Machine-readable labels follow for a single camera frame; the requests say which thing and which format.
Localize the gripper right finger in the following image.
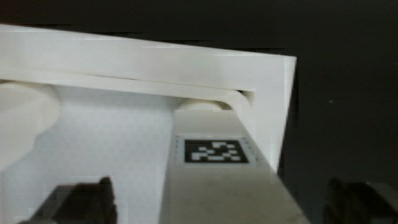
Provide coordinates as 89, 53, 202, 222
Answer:
321, 178, 398, 224

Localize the white desk top tray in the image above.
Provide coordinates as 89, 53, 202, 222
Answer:
0, 24, 296, 224

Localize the white desk leg with tag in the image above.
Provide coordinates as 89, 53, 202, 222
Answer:
158, 100, 311, 224

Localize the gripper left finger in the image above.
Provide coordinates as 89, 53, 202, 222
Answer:
17, 177, 117, 224

